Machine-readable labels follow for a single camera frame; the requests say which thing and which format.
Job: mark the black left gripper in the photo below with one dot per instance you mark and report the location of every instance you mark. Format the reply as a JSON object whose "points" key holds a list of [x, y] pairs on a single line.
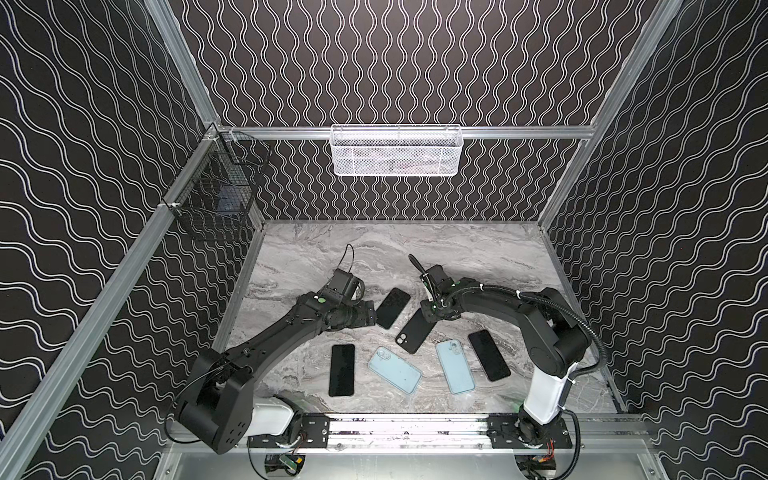
{"points": [[363, 313]]}

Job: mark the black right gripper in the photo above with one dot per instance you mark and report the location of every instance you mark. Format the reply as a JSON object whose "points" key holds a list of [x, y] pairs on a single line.
{"points": [[432, 288]]}

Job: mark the black smartphone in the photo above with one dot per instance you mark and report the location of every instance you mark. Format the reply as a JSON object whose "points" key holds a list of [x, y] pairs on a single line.
{"points": [[391, 307], [342, 371], [489, 355]]}

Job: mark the black phone case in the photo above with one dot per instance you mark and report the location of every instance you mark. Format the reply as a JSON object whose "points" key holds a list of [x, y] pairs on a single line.
{"points": [[414, 333]]}

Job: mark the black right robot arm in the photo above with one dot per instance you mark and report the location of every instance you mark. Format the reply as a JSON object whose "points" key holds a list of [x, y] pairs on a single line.
{"points": [[555, 337]]}

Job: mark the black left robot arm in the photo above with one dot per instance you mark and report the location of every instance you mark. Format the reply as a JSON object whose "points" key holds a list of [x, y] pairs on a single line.
{"points": [[217, 402]]}

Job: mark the light blue phone case left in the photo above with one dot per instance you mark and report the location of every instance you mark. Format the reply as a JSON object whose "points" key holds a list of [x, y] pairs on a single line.
{"points": [[395, 370]]}

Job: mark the light blue phone case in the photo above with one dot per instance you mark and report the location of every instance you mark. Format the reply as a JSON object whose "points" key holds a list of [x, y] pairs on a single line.
{"points": [[455, 366], [395, 370]]}

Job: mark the light blue phone case right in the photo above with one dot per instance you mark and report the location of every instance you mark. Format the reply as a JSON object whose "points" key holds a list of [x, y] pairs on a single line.
{"points": [[455, 366]]}

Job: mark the aluminium back crossbar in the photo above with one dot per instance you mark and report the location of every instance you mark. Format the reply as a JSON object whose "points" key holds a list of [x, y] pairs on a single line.
{"points": [[415, 131]]}

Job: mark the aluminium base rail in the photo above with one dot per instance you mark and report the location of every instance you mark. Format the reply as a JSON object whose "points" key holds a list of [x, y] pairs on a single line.
{"points": [[276, 430]]}

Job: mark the white wire mesh basket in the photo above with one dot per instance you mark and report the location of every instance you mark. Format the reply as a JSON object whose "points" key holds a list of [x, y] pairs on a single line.
{"points": [[435, 156]]}

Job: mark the black wire mesh basket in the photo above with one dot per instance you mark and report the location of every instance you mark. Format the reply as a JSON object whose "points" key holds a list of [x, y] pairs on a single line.
{"points": [[217, 205]]}

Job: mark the aluminium corner post left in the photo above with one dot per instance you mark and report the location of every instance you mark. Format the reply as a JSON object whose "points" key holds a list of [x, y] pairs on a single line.
{"points": [[170, 30]]}

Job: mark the aluminium corner post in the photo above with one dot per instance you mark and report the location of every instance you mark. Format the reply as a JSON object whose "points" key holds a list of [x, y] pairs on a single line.
{"points": [[645, 45], [170, 30]]}

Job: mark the aluminium left side rail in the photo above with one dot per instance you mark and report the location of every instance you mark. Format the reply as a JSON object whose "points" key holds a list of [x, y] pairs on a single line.
{"points": [[32, 425]]}

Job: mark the aluminium corner post right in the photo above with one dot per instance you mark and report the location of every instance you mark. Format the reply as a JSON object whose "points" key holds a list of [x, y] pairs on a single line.
{"points": [[645, 45]]}

